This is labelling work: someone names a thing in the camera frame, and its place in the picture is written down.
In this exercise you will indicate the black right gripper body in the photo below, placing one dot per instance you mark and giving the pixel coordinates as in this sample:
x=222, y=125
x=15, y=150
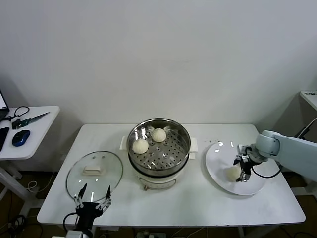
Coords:
x=245, y=164

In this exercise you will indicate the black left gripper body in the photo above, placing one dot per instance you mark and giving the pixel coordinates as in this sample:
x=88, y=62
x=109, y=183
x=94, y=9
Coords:
x=88, y=210

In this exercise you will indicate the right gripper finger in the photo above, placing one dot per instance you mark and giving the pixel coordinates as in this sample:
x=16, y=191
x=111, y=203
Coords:
x=244, y=177
x=236, y=161

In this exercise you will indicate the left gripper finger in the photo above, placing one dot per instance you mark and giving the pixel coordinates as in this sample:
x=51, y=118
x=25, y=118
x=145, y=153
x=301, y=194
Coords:
x=83, y=192
x=108, y=194

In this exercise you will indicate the white steamed baozi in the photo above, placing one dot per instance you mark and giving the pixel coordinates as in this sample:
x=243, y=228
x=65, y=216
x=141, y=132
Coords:
x=158, y=135
x=232, y=173
x=140, y=146

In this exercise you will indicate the round glass pot lid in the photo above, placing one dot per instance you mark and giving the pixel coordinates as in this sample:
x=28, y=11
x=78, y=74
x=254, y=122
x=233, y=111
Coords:
x=109, y=168

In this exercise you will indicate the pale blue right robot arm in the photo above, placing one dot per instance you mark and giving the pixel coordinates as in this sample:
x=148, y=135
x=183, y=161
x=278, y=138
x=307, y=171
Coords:
x=292, y=151

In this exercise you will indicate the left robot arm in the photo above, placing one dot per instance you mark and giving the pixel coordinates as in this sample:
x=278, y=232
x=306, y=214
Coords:
x=86, y=233

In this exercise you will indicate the perforated steel steamer basket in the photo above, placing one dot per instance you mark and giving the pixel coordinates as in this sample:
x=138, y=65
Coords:
x=171, y=148

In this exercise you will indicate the large white round plate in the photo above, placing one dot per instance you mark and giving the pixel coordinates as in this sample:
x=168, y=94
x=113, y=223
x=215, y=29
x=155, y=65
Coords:
x=218, y=163

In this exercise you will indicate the cream electric cooking pot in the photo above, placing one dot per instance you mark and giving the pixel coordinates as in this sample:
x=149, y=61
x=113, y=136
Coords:
x=158, y=182

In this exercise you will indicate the grey floor power strip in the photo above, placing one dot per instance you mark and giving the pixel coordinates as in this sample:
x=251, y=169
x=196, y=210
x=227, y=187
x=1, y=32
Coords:
x=148, y=234

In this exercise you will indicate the small white side table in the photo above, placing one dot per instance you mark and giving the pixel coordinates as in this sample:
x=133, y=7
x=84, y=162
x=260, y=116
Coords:
x=42, y=134

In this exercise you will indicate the blue computer mouse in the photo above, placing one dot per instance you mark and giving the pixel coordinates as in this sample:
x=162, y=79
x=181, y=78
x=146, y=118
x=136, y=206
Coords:
x=21, y=137

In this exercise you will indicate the green pointed tool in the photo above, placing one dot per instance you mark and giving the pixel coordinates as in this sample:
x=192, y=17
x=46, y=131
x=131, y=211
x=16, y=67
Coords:
x=32, y=119

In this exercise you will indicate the white shelf board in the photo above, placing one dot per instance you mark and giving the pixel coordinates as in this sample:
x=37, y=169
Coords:
x=309, y=98

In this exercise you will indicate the black smartphone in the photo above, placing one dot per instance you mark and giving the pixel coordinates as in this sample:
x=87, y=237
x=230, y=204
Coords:
x=3, y=137

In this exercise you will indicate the black laptop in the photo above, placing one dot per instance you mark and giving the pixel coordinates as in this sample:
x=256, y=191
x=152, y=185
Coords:
x=2, y=111

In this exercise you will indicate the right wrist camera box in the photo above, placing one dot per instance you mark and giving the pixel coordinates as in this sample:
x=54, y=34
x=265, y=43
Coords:
x=241, y=148

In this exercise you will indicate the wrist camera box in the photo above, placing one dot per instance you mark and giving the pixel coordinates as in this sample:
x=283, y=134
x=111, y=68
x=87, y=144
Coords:
x=73, y=234
x=241, y=148

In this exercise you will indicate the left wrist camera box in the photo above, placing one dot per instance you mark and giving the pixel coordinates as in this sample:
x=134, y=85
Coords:
x=73, y=234

